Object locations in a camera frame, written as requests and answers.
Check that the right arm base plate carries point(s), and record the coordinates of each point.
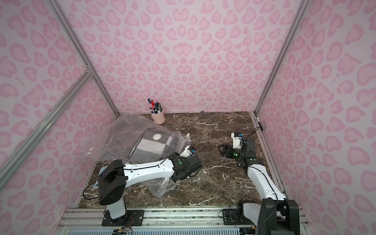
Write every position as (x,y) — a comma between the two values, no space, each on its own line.
(233,217)

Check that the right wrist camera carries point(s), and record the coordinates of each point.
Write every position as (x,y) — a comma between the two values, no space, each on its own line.
(237,140)

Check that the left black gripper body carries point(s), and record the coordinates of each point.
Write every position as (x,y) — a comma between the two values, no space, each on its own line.
(195,161)

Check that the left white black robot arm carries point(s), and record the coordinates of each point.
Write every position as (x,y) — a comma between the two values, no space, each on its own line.
(118,176)

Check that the pink metal pen cup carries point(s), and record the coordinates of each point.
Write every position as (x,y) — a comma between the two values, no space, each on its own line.
(158,118)

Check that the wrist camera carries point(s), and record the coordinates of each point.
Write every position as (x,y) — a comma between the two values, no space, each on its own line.
(237,140)
(188,151)

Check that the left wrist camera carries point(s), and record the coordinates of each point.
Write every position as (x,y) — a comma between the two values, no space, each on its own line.
(188,151)

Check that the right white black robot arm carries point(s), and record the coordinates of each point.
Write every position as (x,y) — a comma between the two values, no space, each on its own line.
(276,215)

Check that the grey black checked blanket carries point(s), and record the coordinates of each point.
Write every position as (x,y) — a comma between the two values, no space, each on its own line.
(153,145)

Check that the clear plastic vacuum bag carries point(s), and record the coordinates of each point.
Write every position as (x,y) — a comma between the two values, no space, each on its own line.
(117,140)

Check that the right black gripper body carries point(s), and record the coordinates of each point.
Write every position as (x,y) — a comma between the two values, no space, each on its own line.
(232,151)

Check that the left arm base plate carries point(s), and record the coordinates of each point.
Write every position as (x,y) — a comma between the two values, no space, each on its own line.
(131,218)

